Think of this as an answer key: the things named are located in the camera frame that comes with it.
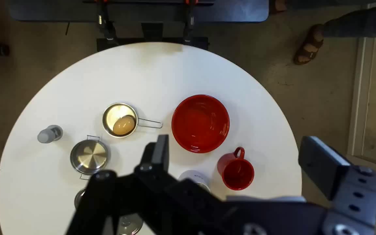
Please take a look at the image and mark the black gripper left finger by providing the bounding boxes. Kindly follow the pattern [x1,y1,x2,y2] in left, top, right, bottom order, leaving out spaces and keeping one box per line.
[135,135,169,178]

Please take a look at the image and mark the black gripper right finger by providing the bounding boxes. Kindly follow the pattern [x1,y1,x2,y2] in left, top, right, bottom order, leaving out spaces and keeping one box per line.
[298,136,351,200]

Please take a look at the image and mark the brown egg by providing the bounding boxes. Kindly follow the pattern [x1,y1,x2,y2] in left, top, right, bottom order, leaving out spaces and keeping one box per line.
[112,115,135,136]

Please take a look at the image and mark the red bowl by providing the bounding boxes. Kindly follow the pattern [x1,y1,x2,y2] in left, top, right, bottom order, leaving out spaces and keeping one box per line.
[171,95,229,155]

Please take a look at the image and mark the small silver pot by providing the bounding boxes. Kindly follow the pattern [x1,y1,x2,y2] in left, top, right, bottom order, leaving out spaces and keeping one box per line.
[69,135,110,181]

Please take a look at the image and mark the red mug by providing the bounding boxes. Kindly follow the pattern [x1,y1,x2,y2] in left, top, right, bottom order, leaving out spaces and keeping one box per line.
[216,147,254,191]

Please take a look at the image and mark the grey cylindrical shaker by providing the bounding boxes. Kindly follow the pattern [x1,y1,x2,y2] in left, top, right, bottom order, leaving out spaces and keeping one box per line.
[36,126,62,144]

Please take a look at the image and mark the brown sandal foot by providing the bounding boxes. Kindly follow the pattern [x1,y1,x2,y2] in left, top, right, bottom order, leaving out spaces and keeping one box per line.
[292,25,323,66]

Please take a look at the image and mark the black table base stand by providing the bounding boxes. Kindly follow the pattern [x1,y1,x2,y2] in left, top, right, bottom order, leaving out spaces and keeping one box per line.
[6,0,268,51]

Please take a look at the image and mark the silver pan with wire handle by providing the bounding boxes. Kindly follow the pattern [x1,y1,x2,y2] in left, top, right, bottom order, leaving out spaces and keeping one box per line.
[101,104,163,139]

